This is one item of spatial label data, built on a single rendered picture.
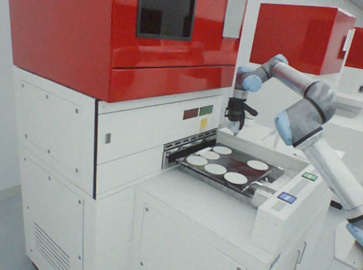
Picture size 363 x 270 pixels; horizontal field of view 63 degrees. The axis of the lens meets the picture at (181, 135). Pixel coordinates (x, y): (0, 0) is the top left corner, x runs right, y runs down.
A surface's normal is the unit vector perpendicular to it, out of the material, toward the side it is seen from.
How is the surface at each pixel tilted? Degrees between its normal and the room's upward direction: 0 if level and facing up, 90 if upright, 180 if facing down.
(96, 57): 90
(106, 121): 90
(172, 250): 90
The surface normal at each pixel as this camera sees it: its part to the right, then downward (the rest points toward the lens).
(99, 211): 0.76, 0.31
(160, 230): -0.64, 0.19
